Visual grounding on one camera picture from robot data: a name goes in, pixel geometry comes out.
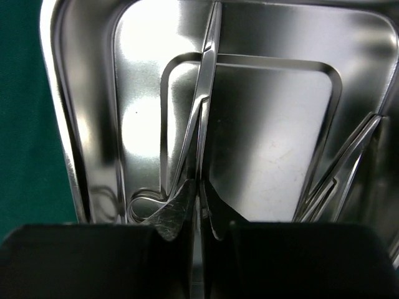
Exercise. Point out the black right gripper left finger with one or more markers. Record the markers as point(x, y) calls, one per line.
point(168, 220)

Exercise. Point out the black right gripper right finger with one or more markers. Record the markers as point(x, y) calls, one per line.
point(219, 214)

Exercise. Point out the steel surgical scissors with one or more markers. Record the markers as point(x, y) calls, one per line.
point(202, 109)

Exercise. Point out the dark green surgical cloth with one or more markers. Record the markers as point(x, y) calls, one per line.
point(34, 182)

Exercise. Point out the stainless steel instrument tray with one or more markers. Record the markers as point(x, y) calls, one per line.
point(293, 82)

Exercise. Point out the steel surgical forceps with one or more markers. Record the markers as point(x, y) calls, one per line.
point(327, 198)

